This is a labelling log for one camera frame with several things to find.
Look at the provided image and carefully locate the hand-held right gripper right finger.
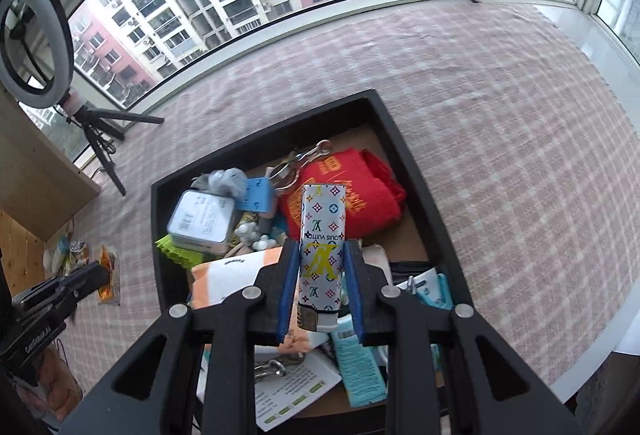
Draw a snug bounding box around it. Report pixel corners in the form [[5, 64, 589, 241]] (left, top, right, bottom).
[[342, 239, 583, 435]]

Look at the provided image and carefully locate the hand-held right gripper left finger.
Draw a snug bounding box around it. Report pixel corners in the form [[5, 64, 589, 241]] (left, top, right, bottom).
[[60, 239, 301, 435]]

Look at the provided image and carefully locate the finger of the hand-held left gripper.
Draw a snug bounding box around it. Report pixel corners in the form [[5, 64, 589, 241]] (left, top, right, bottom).
[[12, 277, 63, 308], [47, 262, 110, 316]]

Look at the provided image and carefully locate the white patterned lighter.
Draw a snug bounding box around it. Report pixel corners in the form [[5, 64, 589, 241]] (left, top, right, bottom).
[[297, 184, 347, 333]]

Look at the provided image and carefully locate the black tray container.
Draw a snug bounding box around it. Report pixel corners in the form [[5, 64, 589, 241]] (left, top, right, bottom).
[[151, 89, 476, 435]]

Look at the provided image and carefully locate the person's left hand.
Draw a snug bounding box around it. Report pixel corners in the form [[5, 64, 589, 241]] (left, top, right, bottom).
[[30, 350, 83, 421]]

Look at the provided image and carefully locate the orange snack packet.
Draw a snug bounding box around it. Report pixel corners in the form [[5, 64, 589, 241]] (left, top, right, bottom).
[[95, 244, 123, 307]]

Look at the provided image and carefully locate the orange white tissue pack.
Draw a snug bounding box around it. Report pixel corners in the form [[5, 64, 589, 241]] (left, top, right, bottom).
[[190, 247, 331, 352]]

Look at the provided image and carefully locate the black comb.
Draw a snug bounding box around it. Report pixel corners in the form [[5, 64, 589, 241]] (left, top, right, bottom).
[[390, 260, 436, 277]]

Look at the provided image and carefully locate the metal key clip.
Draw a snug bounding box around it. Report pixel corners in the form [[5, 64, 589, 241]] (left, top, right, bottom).
[[254, 352, 306, 383]]

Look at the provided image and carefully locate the teal white packet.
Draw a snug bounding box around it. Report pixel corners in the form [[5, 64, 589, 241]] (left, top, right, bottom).
[[331, 315, 388, 408]]

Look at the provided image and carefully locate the white blue printed packet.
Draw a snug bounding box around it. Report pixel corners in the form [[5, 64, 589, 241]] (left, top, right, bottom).
[[417, 267, 453, 308]]

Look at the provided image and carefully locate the red cloth bag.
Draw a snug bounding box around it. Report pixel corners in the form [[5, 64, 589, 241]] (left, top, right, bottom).
[[277, 149, 407, 241]]

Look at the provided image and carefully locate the white leaflet green print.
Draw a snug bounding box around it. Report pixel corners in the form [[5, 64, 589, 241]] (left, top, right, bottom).
[[197, 350, 343, 433]]

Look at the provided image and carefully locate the blue plastic holder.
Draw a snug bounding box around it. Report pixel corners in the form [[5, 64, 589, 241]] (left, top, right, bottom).
[[242, 176, 277, 218]]

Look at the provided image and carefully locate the white metal tin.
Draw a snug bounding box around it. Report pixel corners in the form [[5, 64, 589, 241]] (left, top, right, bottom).
[[166, 189, 237, 257]]

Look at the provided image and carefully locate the wooden cabinet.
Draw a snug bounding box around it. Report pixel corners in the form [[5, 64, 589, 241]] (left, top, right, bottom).
[[0, 90, 101, 296]]

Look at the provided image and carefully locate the grey crumpled plastic bag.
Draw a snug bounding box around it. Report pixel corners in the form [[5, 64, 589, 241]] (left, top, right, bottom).
[[192, 169, 248, 198]]

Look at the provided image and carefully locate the black tripod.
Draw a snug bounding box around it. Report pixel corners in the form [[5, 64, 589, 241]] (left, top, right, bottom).
[[60, 87, 165, 196]]

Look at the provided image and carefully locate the metal carabiner keyring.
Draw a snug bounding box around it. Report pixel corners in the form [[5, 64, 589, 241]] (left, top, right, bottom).
[[265, 140, 333, 193]]

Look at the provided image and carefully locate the white bead string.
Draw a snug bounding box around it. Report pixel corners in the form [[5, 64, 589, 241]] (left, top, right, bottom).
[[235, 222, 276, 251]]

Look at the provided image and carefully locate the white ring light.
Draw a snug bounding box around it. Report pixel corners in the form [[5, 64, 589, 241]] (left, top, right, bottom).
[[0, 0, 76, 108]]

